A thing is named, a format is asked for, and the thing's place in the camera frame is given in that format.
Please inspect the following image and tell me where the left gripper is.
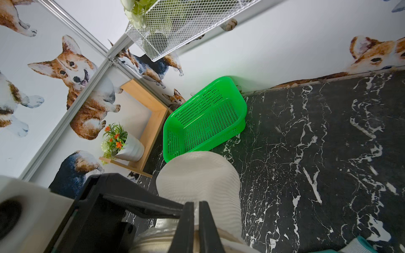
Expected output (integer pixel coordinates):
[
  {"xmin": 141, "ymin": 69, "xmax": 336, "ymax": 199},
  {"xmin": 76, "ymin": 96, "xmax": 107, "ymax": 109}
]
[{"xmin": 45, "ymin": 174, "xmax": 184, "ymax": 253}]

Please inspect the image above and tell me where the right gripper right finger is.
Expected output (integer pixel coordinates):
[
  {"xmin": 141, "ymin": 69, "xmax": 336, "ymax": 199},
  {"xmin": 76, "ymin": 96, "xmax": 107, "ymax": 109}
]
[{"xmin": 199, "ymin": 201, "xmax": 225, "ymax": 253}]

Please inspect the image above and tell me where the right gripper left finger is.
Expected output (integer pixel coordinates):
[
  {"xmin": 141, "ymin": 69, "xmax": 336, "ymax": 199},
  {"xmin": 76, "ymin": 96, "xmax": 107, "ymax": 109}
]
[{"xmin": 168, "ymin": 202, "xmax": 194, "ymax": 253}]

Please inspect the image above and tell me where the cream mesh laundry bag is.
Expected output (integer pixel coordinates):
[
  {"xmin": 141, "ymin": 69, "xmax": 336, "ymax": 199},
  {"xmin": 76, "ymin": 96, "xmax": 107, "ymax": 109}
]
[{"xmin": 130, "ymin": 151, "xmax": 256, "ymax": 253}]

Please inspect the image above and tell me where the wooden shelf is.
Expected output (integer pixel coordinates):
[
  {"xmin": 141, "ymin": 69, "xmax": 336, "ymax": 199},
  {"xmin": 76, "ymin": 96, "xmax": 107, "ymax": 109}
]
[{"xmin": 99, "ymin": 79, "xmax": 172, "ymax": 178}]

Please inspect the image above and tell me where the potted flower plant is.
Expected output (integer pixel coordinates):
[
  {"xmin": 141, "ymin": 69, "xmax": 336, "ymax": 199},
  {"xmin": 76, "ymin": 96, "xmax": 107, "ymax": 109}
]
[{"xmin": 101, "ymin": 123, "xmax": 145, "ymax": 162}]

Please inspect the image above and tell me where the green plastic basket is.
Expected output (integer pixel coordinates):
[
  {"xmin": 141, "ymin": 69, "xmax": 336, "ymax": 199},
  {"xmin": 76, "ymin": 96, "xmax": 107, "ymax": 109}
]
[{"xmin": 163, "ymin": 77, "xmax": 247, "ymax": 162}]

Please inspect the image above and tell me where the green rubber glove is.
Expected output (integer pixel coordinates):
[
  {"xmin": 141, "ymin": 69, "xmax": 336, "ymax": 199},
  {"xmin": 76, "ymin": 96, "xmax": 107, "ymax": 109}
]
[{"xmin": 313, "ymin": 236, "xmax": 377, "ymax": 253}]

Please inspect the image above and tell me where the white flower fern bouquet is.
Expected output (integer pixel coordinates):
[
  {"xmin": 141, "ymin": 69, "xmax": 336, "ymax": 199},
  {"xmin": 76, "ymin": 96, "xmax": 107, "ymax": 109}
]
[{"xmin": 120, "ymin": 0, "xmax": 157, "ymax": 29}]

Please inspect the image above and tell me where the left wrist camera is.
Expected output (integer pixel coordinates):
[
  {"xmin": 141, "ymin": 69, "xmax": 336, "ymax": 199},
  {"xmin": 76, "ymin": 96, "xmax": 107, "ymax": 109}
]
[{"xmin": 1, "ymin": 176, "xmax": 73, "ymax": 253}]

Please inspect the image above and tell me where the white wire wall basket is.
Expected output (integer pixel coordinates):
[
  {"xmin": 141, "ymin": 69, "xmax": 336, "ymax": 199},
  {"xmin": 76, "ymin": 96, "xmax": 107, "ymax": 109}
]
[{"xmin": 126, "ymin": 1, "xmax": 257, "ymax": 62}]

